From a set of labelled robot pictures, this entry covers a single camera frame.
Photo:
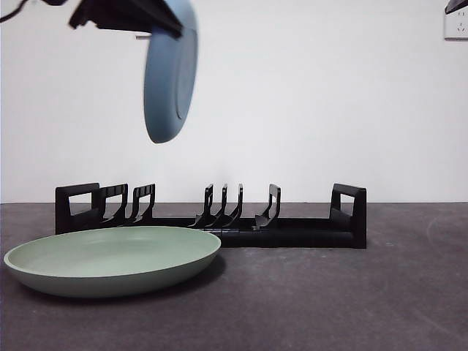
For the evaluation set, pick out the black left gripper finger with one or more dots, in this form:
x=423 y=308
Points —
x=166 y=18
x=120 y=14

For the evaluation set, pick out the light blue plate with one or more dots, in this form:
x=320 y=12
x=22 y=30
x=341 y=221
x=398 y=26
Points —
x=162 y=91

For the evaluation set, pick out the green plate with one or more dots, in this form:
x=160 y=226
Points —
x=109 y=270

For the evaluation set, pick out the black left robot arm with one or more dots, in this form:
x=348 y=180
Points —
x=55 y=1

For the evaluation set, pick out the black plate rack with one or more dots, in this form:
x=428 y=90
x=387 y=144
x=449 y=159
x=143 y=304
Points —
x=292 y=234

